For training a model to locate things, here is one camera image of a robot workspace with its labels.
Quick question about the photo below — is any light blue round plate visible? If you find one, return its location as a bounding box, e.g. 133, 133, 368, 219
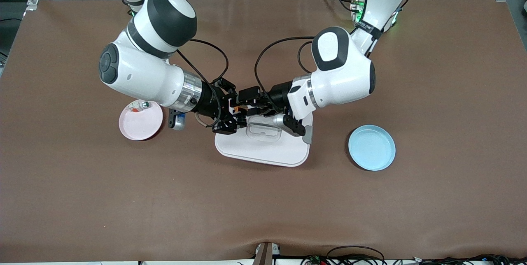
348, 124, 396, 172

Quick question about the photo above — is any metal table edge bracket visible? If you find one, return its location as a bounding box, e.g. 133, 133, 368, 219
253, 242, 282, 265

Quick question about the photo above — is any white round plate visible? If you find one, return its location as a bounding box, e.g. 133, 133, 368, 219
119, 100, 163, 141

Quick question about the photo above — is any white lidded storage box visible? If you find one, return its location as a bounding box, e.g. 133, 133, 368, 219
214, 111, 314, 168

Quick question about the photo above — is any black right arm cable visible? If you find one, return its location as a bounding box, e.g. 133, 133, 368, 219
177, 39, 229, 128

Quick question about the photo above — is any white and green push-button switch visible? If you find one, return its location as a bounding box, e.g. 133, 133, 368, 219
127, 100, 151, 113

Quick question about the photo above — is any black arched cable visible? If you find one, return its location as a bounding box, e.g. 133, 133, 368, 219
326, 245, 386, 265

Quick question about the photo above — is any tangled cable bundle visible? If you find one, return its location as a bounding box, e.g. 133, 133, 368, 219
303, 253, 527, 265

